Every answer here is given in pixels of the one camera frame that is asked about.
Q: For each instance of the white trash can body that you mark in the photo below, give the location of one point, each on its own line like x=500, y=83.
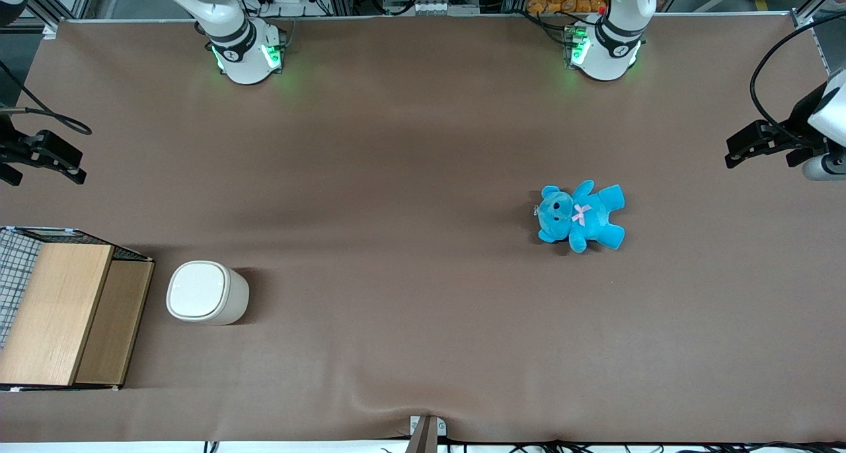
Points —
x=234, y=301

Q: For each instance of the blue teddy bear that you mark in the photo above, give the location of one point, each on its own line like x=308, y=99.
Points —
x=595, y=218

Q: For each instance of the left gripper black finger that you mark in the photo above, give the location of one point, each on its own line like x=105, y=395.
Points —
x=757, y=141
x=803, y=158

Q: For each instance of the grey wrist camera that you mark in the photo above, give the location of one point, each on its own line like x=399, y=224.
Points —
x=826, y=167

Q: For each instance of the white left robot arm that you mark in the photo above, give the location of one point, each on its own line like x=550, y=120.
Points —
x=605, y=59

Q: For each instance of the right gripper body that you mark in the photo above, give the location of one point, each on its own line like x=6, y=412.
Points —
x=8, y=150

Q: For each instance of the aluminium frame profile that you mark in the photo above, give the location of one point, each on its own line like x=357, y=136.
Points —
x=56, y=3
x=816, y=6

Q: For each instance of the brown table cloth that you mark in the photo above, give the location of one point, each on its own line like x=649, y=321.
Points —
x=396, y=175

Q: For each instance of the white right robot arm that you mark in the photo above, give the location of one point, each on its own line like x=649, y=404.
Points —
x=244, y=63

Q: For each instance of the white trash can lid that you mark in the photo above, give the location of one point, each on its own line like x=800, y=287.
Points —
x=197, y=290

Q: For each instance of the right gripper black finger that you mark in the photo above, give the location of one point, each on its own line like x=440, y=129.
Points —
x=56, y=152
x=9, y=174

